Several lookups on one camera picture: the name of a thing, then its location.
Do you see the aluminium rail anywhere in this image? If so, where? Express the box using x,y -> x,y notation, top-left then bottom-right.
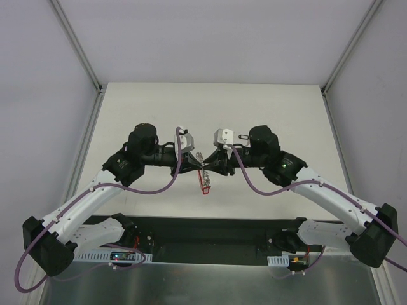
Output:
19,84 -> 107,304
321,90 -> 401,305

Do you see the red handled key organizer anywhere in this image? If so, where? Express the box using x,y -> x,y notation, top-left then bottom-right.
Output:
195,152 -> 210,190

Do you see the aluminium frame post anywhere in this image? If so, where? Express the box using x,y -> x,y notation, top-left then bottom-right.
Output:
321,0 -> 385,96
48,0 -> 103,93

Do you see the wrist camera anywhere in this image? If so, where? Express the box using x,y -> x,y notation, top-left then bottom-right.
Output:
213,128 -> 234,151
174,126 -> 195,159

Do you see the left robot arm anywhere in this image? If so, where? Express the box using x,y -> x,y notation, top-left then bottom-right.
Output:
22,123 -> 201,277

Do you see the left white cable duct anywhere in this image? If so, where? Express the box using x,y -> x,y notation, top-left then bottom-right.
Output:
74,249 -> 153,264

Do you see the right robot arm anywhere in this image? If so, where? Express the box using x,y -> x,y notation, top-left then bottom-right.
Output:
204,125 -> 400,268

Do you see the right aluminium rail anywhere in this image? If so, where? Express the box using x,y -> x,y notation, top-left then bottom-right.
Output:
321,90 -> 401,305

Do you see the right aluminium frame post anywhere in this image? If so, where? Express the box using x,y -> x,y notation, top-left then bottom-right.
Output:
321,0 -> 385,96

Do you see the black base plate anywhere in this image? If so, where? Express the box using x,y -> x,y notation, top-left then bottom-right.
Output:
82,214 -> 354,266

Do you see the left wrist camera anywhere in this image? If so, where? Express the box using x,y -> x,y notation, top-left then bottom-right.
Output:
174,126 -> 195,159

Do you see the left aluminium frame post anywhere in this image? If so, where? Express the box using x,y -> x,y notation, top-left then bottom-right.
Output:
48,0 -> 103,93

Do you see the white cable duct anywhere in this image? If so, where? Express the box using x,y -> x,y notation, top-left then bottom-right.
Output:
267,255 -> 290,268
74,249 -> 153,264

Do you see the right white cable duct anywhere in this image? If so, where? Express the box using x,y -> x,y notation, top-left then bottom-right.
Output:
267,255 -> 290,268

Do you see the left aluminium rail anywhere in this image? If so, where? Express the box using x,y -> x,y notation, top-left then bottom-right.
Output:
19,84 -> 107,304

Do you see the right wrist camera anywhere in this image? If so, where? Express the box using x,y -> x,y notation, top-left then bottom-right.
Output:
213,128 -> 234,151

